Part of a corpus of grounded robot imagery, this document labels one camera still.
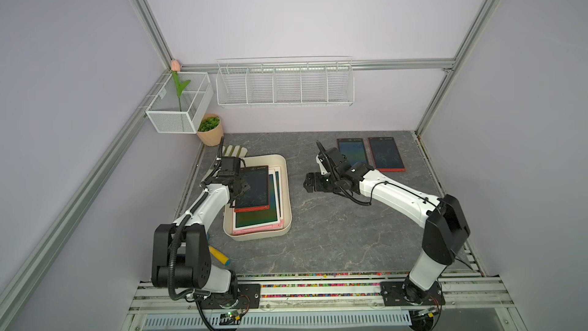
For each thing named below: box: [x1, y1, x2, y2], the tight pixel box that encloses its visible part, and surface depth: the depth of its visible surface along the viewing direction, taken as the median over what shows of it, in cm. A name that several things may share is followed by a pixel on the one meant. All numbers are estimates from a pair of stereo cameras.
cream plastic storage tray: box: [222, 154, 292, 242], surface depth 95 cm
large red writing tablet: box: [336, 137, 369, 166], surface depth 118 cm
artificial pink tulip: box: [170, 59, 192, 112], surface depth 92 cm
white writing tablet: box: [232, 168, 281, 232], surface depth 93 cm
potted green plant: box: [196, 113, 225, 147], surface depth 111 cm
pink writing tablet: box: [232, 219, 285, 236], surface depth 89 cm
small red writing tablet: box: [367, 137, 407, 173], surface depth 114 cm
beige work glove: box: [221, 144, 263, 169], surface depth 114 cm
